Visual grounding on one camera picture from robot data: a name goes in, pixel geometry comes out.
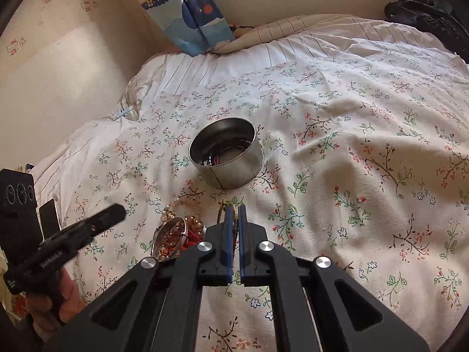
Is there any gold beaded bracelet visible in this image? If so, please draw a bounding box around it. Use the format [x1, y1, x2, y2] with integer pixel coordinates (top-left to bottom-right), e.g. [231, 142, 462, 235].
[215, 199, 239, 228]

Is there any thin silver bangle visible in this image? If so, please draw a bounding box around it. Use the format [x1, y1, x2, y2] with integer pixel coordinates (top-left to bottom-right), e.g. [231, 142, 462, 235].
[151, 216, 188, 261]

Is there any person's left hand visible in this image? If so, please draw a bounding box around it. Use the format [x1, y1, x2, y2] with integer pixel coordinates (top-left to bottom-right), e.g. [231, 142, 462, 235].
[26, 267, 87, 342]

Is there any blue cartoon curtain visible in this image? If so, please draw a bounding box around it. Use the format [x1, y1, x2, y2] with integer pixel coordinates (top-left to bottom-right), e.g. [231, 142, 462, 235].
[138, 0, 235, 56]

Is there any red cord bracelet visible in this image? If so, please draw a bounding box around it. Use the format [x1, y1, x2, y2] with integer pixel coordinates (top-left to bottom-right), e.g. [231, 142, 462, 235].
[177, 228, 203, 255]

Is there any floral white bedsheet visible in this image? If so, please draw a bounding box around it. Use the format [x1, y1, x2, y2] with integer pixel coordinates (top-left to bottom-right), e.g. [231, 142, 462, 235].
[33, 20, 468, 351]

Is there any round silver metal tin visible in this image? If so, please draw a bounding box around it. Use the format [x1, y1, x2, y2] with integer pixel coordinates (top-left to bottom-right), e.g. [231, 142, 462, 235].
[189, 118, 264, 190]

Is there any brown bead bracelet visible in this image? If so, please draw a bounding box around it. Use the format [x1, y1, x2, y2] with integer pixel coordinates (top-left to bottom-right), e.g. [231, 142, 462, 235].
[157, 214, 210, 258]

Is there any black camera box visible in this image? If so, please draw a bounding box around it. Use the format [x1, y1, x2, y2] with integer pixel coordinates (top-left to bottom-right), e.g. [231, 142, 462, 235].
[0, 168, 43, 265]

